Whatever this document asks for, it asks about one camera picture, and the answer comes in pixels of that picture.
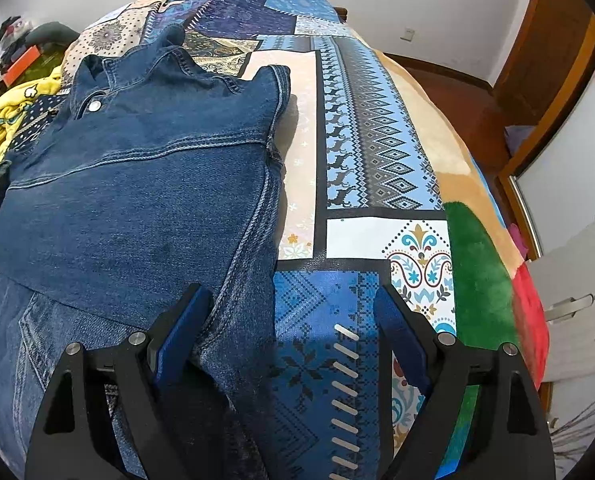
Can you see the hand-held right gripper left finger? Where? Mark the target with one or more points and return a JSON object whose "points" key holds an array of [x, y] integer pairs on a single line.
{"points": [[182, 332]]}

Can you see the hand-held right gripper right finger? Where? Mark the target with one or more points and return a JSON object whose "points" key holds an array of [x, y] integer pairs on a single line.
{"points": [[396, 330]]}

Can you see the blue denim jacket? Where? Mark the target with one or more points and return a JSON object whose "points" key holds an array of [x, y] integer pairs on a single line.
{"points": [[137, 195]]}

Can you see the pile of assorted clothes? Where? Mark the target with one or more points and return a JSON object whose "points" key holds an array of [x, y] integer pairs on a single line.
{"points": [[20, 45]]}

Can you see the colourful plush blanket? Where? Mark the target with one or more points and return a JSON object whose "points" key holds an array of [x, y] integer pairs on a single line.
{"points": [[482, 270]]}

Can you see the patchwork printed bed sheet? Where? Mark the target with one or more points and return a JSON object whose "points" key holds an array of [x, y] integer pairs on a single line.
{"points": [[337, 160]]}

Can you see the navy dotted cloth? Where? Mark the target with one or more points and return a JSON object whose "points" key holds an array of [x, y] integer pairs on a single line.
{"points": [[35, 117]]}

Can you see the yellow printed cloth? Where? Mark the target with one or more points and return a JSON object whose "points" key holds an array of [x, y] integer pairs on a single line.
{"points": [[15, 105]]}

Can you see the brown wooden door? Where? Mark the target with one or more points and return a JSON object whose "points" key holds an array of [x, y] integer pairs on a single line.
{"points": [[542, 55]]}

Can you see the white wall socket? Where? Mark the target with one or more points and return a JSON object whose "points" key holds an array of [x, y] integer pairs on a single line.
{"points": [[406, 35]]}

